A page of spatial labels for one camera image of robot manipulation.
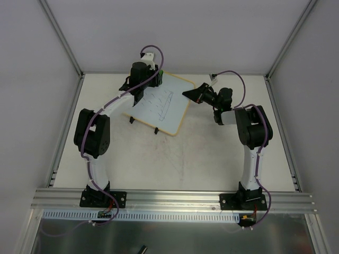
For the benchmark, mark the whiteboard wire stand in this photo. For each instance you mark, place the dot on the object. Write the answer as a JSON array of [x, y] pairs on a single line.
[[132, 119]]

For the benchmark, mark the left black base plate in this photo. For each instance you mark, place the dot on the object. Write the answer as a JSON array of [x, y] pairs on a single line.
[[91, 198]]

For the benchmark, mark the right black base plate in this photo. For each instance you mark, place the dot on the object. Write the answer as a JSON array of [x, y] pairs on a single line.
[[230, 202]]

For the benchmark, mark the aluminium mounting rail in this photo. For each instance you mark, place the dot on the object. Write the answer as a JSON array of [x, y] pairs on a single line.
[[173, 200]]

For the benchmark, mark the yellow framed whiteboard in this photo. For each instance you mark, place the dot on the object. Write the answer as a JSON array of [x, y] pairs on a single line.
[[163, 107]]

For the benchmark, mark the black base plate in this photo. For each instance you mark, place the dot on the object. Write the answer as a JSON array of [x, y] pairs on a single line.
[[230, 202], [91, 198]]

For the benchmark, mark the small black object bottom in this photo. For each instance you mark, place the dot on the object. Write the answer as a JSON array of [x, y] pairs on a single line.
[[142, 250]]

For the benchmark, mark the left aluminium frame post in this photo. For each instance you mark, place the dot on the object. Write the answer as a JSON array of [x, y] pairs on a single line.
[[60, 35]]

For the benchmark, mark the aluminium frame post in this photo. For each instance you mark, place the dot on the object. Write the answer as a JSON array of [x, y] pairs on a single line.
[[291, 37], [60, 35]]

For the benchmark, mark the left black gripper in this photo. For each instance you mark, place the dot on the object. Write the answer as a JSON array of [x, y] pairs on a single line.
[[138, 92]]

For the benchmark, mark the green whiteboard eraser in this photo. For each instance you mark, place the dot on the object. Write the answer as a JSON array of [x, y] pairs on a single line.
[[160, 77]]

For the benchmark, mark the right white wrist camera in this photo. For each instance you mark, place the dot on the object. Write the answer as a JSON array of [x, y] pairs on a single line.
[[213, 79]]

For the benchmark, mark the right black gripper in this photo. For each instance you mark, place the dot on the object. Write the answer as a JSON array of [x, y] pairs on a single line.
[[202, 93]]

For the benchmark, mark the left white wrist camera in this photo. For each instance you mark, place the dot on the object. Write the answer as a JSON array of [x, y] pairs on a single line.
[[148, 59]]

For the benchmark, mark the slotted white cable duct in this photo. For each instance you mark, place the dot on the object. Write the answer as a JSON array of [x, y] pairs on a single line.
[[143, 216]]

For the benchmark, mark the right aluminium frame post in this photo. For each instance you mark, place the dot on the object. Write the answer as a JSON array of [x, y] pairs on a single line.
[[291, 37]]

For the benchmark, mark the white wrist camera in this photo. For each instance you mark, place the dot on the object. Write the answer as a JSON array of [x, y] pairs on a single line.
[[213, 79], [148, 59]]

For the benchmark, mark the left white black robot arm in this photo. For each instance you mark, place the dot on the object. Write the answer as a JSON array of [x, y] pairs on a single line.
[[92, 134]]

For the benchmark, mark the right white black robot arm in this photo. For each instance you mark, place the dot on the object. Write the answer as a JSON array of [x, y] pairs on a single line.
[[254, 132]]

